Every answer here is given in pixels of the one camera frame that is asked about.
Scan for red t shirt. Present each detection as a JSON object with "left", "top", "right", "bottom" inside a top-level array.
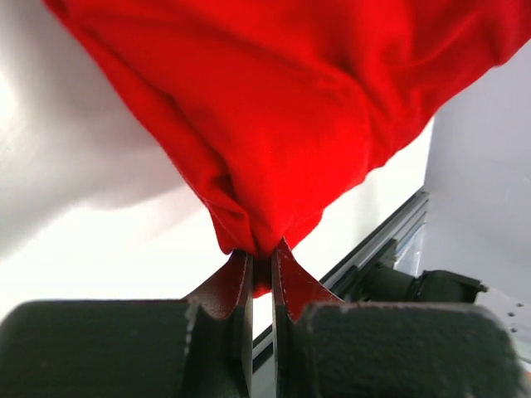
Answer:
[{"left": 41, "top": 0, "right": 531, "bottom": 300}]

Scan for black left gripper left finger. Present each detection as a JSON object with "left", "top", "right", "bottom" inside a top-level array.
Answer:
[{"left": 1, "top": 251, "right": 253, "bottom": 397}]

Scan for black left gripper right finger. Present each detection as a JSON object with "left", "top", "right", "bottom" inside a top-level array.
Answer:
[{"left": 271, "top": 241, "right": 525, "bottom": 397}]

